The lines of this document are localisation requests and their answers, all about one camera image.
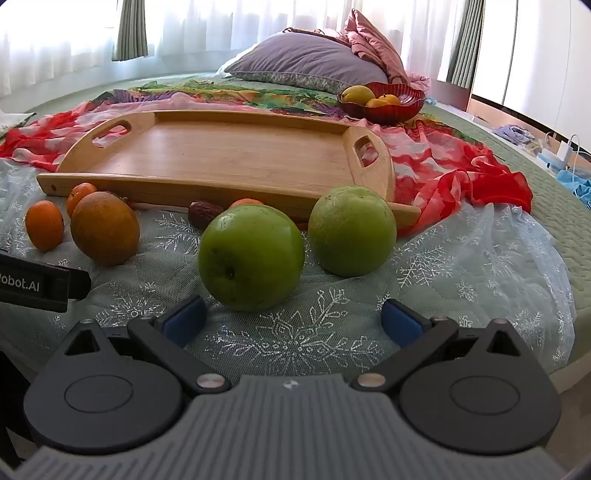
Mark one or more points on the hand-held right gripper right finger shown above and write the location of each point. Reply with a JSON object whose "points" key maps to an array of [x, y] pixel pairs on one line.
{"points": [[400, 323]]}

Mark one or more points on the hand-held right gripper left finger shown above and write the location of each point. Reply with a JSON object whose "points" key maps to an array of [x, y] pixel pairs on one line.
{"points": [[184, 319]]}

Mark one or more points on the small tangerine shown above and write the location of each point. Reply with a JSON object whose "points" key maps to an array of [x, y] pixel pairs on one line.
{"points": [[247, 202], [44, 226], [79, 193]]}

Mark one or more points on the large brownish orange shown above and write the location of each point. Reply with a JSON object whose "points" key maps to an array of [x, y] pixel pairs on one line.
{"points": [[105, 228]]}

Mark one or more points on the shiny green apple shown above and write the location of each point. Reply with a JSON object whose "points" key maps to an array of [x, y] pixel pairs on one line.
{"points": [[251, 256]]}

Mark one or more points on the matte green round fruit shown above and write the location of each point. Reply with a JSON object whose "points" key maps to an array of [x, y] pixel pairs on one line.
{"points": [[351, 230]]}

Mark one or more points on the white snowflake lace cloth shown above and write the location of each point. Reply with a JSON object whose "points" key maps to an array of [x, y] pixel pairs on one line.
{"points": [[461, 277]]}

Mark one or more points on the brown dried date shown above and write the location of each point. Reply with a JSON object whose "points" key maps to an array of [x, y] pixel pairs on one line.
{"points": [[203, 215]]}

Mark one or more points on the colourful red printed scarf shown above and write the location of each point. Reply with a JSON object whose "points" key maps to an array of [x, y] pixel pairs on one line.
{"points": [[438, 161]]}

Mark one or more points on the red glass bowl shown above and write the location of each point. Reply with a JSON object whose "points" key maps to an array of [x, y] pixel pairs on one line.
{"points": [[398, 115]]}

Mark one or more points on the lavender cloth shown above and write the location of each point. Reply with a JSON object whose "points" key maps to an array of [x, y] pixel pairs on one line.
{"points": [[515, 134]]}

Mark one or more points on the small orange in bowl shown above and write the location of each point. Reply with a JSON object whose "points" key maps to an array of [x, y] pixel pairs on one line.
{"points": [[376, 103], [391, 98]]}

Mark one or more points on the light blue box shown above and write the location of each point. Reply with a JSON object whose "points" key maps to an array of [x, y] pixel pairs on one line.
{"points": [[551, 160]]}

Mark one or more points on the blue cloth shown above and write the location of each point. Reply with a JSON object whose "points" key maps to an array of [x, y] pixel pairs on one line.
{"points": [[577, 187]]}

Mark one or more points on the yellow mango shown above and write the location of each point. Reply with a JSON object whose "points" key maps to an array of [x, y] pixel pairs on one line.
{"points": [[358, 94]]}

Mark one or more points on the brown wooden headboard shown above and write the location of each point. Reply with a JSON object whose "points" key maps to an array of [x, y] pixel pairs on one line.
{"points": [[450, 94]]}

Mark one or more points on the white charger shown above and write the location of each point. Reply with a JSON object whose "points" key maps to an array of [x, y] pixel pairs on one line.
{"points": [[565, 150]]}

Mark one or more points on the white pillow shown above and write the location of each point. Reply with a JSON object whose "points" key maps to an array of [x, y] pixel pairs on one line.
{"points": [[227, 67]]}

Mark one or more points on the green curtain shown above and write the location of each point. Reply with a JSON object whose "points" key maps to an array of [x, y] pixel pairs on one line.
{"points": [[130, 27], [466, 41]]}

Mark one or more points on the purple pillow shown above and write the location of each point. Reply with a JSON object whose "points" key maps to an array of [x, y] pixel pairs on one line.
{"points": [[300, 60]]}

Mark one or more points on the pink quilt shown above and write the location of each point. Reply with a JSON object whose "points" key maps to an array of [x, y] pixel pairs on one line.
{"points": [[369, 41]]}

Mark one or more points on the sheer white curtain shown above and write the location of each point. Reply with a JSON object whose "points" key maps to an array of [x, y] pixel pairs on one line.
{"points": [[207, 27]]}

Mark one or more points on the white wardrobe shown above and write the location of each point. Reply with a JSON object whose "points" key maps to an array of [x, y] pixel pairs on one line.
{"points": [[535, 55]]}

